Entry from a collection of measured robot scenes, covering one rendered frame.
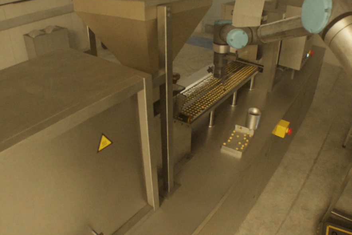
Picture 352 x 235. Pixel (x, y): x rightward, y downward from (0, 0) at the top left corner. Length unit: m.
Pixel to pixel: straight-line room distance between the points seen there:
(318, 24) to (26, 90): 0.77
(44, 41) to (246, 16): 3.20
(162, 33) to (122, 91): 0.20
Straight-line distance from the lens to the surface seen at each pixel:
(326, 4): 0.73
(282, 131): 1.60
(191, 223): 0.99
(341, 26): 0.73
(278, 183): 2.33
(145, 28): 0.72
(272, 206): 2.15
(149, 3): 0.69
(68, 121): 0.56
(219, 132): 1.39
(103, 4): 0.81
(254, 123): 1.42
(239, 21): 1.74
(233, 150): 1.27
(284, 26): 1.11
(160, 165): 1.08
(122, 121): 0.71
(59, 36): 4.35
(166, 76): 0.76
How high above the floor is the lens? 1.62
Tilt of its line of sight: 30 degrees down
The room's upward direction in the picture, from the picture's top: straight up
